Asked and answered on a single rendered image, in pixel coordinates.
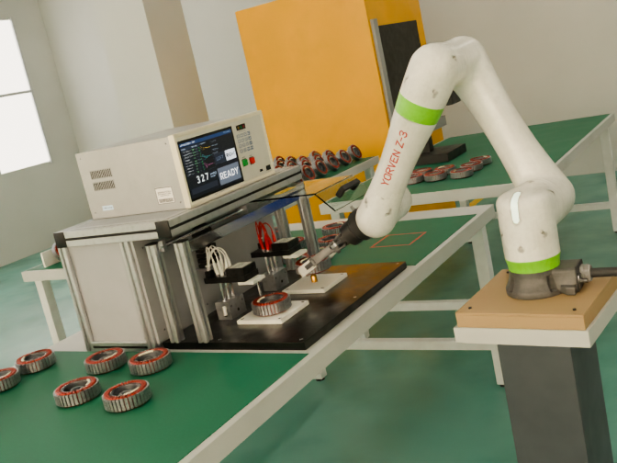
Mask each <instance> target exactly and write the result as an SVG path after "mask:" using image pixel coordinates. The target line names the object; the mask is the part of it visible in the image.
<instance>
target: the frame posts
mask: <svg viewBox="0 0 617 463"><path fill-rule="evenodd" d="M297 205H298V210H299V214H300V218H301V222H302V227H303V231H304V235H305V239H306V244H307V247H308V255H310V256H312V255H314V254H317V253H318V252H320V247H319V242H318V238H317V233H316V229H315V225H314V220H313V217H312V212H311V208H310V204H309V196H305V197H301V199H299V200H297ZM274 214H275V221H276V226H277V229H278V233H279V238H280V239H281V238H290V237H291V232H290V229H289V224H288V220H287V216H286V209H285V207H283V208H281V209H279V210H277V211H275V212H274ZM173 244H174V250H175V254H176V258H177V261H178V265H179V268H180V272H181V276H182V279H183V283H184V287H185V293H186V296H187V300H188V304H189V308H190V311H191V314H192V318H193V322H194V325H195V329H196V336H197V340H198V342H199V343H203V342H204V343H208V342H209V340H213V335H212V332H211V328H210V324H209V321H208V315H207V311H206V307H205V303H204V300H203V296H202V292H201V288H200V285H199V281H198V277H197V273H196V268H195V264H194V260H193V256H192V253H191V249H190V245H189V241H188V239H180V240H178V241H175V242H173ZM145 248H146V251H147V255H148V258H149V262H150V265H151V271H152V275H153V278H154V282H155V286H156V289H157V292H158V296H159V300H160V303H161V306H162V310H163V317H164V319H165V323H166V327H167V331H168V333H169V337H170V341H171V343H180V342H181V340H184V339H185V335H184V331H183V328H182V324H181V321H180V317H179V313H178V309H177V307H176V303H175V299H174V293H173V290H172V286H171V282H170V278H169V275H168V271H167V268H166V264H165V261H164V257H163V252H160V248H159V244H158V242H151V243H148V244H145ZM296 261H297V259H296V258H285V262H286V269H287V270H295V265H294V263H295V262H296Z"/></svg>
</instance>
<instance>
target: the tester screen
mask: <svg viewBox="0 0 617 463"><path fill-rule="evenodd" d="M179 148H180V152H181V155H182V159H183V163H184V167H185V173H186V177H187V181H188V185H189V188H190V192H191V196H192V199H193V198H197V197H200V196H202V195H205V194H206V193H209V192H211V191H214V190H216V189H219V188H221V187H224V186H227V185H229V184H232V183H234V182H237V181H239V180H242V177H241V178H239V179H236V180H234V181H231V182H229V183H227V184H225V185H221V184H220V181H219V174H218V170H217V169H218V168H220V167H222V166H225V165H228V164H232V163H235V162H238V158H237V154H236V158H233V159H230V160H228V161H226V162H223V163H220V164H216V162H215V157H214V154H216V153H218V152H223V151H226V150H228V149H231V148H234V149H235V146H234V142H233V139H232V135H231V131H230V130H224V131H222V132H218V133H215V134H212V135H208V136H206V137H203V138H199V139H196V140H193V141H188V142H185V143H181V144H179ZM238 163H239V162H238ZM206 172H208V173H209V177H210V180H208V181H206V182H204V183H201V184H197V182H196V176H197V175H201V174H204V173H206ZM215 180H218V184H219V185H218V186H214V187H212V188H210V189H207V190H205V191H202V192H200V193H197V194H195V195H193V194H192V190H191V189H194V188H197V187H199V186H203V185H205V184H208V183H210V182H213V181H215Z"/></svg>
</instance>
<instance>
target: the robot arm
mask: <svg viewBox="0 0 617 463"><path fill-rule="evenodd" d="M453 90H454V91H455V92H456V94H457V95H458V96H459V98H460V99H461V100H462V101H463V103H464V104H465V105H466V107H467V108H468V110H469V111H470V113H471V114H472V115H473V117H474V118H475V120H476V121H477V123H478V125H479V126H480V128H481V129H482V130H483V131H484V133H485V134H486V136H487V137H488V140H489V141H490V143H491V145H492V146H493V148H494V150H495V151H496V153H497V155H498V157H499V158H500V160H501V162H502V164H503V165H504V167H505V169H506V171H507V173H508V175H509V177H510V180H511V182H512V183H513V185H514V188H513V189H511V190H509V191H507V192H505V193H503V194H502V195H500V196H499V198H498V199H497V202H496V208H497V214H498V220H499V230H500V235H501V240H502V246H503V252H504V257H505V260H506V262H507V265H508V268H509V281H508V284H507V286H506V291H507V295H508V296H509V297H511V298H514V299H523V300H533V299H547V298H551V297H554V296H557V295H559V294H562V293H563V294H566V295H576V294H577V293H578V292H579V291H580V290H581V288H582V286H583V284H584V283H588V282H590V281H592V279H593V278H594V277H617V266H616V267H597V268H592V266H591V265H589V264H585V265H584V264H583V262H582V259H570V260H560V254H561V249H560V243H559V238H558V231H557V226H556V225H557V224H558V223H559V222H560V221H561V220H562V219H563V218H564V217H565V216H566V215H567V214H568V213H569V212H570V210H572V208H573V206H574V203H575V197H576V196H575V189H574V187H573V185H572V184H571V182H570V181H569V180H568V178H567V177H566V176H565V175H564V174H563V173H562V171H561V170H560V169H559V168H558V167H557V165H556V164H555V163H554V162H553V160H552V159H551V158H550V157H549V155H548V154H547V153H546V151H545V150H544V148H543V147H542V146H541V144H540V143H539V142H538V140H536V139H535V137H534V136H533V134H532V133H531V131H530V130H529V128H528V127H527V125H526V124H525V122H524V121H523V119H522V117H521V115H520V114H519V112H518V111H517V109H516V107H515V106H514V105H513V103H512V102H511V100H510V98H509V96H508V94H507V92H506V90H505V89H504V87H503V85H502V83H501V81H500V79H499V77H498V76H497V74H496V72H495V70H494V68H493V65H492V63H491V61H490V59H489V57H488V55H487V52H486V50H485V48H484V47H483V45H482V44H481V43H480V42H479V41H478V40H476V39H474V38H471V37H468V36H459V37H455V38H453V39H451V40H448V41H446V42H437V43H429V44H426V45H423V46H421V47H420V48H418V49H417V50H416V51H415V52H414V53H413V55H412V56H411V58H410V61H409V65H408V68H407V71H406V73H405V76H404V79H403V82H402V85H401V88H400V90H399V93H398V99H397V103H396V105H395V109H394V112H393V116H392V120H391V123H390V127H389V131H388V135H387V140H386V143H385V147H384V150H383V152H382V155H381V158H380V161H379V164H378V166H377V169H376V172H375V174H374V177H373V179H372V182H371V184H370V186H369V188H368V189H367V191H366V193H365V197H364V198H363V200H362V202H361V204H360V206H359V207H358V208H357V209H356V208H354V207H353V205H352V206H351V207H350V208H351V210H352V212H351V213H350V214H349V216H348V220H347V221H346V222H345V223H344V224H343V225H342V226H341V234H339V235H338V236H336V237H335V239H334V240H332V241H331V242H330V243H329V245H328V246H326V247H325V248H324V249H322V250H321V251H320V252H318V253H317V254H316V255H314V256H313V257H311V256H310V257H309V258H310V259H309V260H308V261H307V262H306V263H305V264H303V265H302V266H301V267H299V268H298V269H297V271H298V273H299V274H300V275H301V276H302V277H304V276H305V275H306V274H308V273H309V272H310V271H311V270H313V269H314V268H315V267H316V266H318V264H319V263H320V262H321V261H322V260H324V259H325V258H326V257H328V256H330V257H333V256H334V255H335V254H337V253H340V252H341V251H340V249H342V248H344V247H345V246H346V245H348V244H349V243H350V244H352V245H357V244H359V243H360V242H362V241H363V240H369V239H371V238H380V237H383V236H386V235H387V234H389V233H390V232H391V231H392V230H393V228H394V227H395V225H396V223H397V222H398V221H399V220H400V219H401V218H403V217H404V216H405V215H406V214H407V213H408V212H409V210H410V207H411V203H412V197H411V193H410V192H409V190H408V188H407V185H408V182H409V179H410V177H411V174H412V172H413V170H414V167H415V165H416V163H417V162H418V160H419V158H420V156H421V153H422V151H423V149H424V147H425V145H426V143H427V141H428V139H429V138H430V137H431V135H432V132H433V130H434V128H435V126H436V124H437V123H438V121H439V119H440V117H441V115H442V114H443V110H444V108H445V106H446V104H447V102H448V100H449V98H450V95H451V94H452V92H453Z"/></svg>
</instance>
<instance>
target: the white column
mask: <svg viewBox="0 0 617 463"><path fill-rule="evenodd" d="M92 3H93V7H94V10H95V16H96V20H97V24H98V27H99V30H100V34H101V38H102V41H103V45H104V48H105V52H106V56H107V62H108V65H109V69H110V72H111V76H112V80H113V83H114V87H115V90H116V94H117V98H118V103H119V107H120V111H121V115H122V118H123V121H124V125H125V129H126V132H127V135H128V139H129V140H130V139H134V138H138V137H140V136H144V135H148V134H151V133H154V132H158V131H161V130H168V129H172V128H177V127H182V126H186V125H191V124H196V123H201V122H206V121H209V119H208V112H207V108H206V104H205V100H204V97H203V92H202V88H201V84H200V81H199V77H198V73H197V69H196V62H195V58H194V54H193V51H192V47H191V42H190V39H189V35H188V31H187V27H186V23H185V16H184V12H183V8H182V5H181V1H180V0H92Z"/></svg>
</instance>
